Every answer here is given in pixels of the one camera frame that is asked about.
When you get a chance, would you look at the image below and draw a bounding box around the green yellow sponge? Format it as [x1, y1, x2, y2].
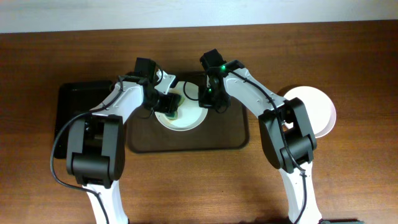
[166, 95, 184, 120]

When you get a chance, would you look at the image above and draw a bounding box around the white plate top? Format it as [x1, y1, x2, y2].
[155, 81, 208, 131]

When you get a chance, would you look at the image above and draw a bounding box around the white plate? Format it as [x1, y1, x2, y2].
[155, 81, 208, 131]
[284, 86, 337, 139]

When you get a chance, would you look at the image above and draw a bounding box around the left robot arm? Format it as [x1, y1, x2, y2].
[65, 70, 180, 223]

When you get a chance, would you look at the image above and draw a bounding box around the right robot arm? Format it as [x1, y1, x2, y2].
[200, 58, 323, 223]

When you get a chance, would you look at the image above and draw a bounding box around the brown serving tray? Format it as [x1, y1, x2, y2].
[126, 72, 249, 153]

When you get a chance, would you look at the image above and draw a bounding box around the black plastic tray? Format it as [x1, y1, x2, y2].
[53, 80, 114, 160]

